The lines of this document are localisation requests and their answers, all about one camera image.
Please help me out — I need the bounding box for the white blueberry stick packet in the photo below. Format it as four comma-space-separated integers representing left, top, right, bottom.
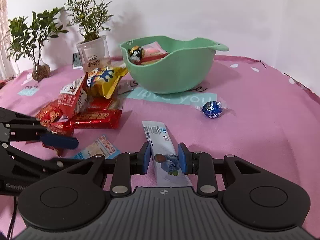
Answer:
142, 121, 192, 187

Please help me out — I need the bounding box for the small red candy packet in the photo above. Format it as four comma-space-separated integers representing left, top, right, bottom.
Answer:
35, 99, 75, 157

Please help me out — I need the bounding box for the light blue white sachet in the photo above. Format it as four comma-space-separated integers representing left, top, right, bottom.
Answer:
72, 135, 120, 160

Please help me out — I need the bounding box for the red white snack bag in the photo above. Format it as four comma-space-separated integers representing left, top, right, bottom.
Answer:
57, 73, 88, 118

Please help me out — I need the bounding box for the long red candy bar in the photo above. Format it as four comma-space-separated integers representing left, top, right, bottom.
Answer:
71, 109, 122, 129

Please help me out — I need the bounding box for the red transparent cracker pack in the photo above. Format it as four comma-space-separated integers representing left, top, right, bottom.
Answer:
85, 97, 122, 111

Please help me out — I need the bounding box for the yellow cartoon snack bag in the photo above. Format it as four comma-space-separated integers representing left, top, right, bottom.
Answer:
87, 67, 128, 99

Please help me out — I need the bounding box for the blue foil chocolate ball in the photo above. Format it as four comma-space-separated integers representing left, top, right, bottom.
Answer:
195, 100, 229, 119

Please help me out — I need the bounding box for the white digital clock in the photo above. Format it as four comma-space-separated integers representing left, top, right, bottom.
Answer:
72, 52, 82, 69

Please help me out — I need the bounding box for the green plastic bowl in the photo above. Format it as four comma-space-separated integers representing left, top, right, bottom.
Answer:
120, 36, 229, 94

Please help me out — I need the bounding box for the leafy plant in glass vase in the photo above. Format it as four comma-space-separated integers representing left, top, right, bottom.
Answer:
7, 8, 68, 82

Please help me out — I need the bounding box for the black gold chocolate ball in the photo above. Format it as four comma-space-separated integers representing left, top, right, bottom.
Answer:
128, 46, 145, 64

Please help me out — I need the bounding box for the pink snack packet in bowl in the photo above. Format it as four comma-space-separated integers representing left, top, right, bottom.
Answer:
141, 42, 168, 63

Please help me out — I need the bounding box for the feathery plant in white pot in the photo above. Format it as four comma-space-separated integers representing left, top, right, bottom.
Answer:
65, 0, 113, 73

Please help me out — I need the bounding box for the black cable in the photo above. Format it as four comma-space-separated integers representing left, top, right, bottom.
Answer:
6, 195, 18, 240

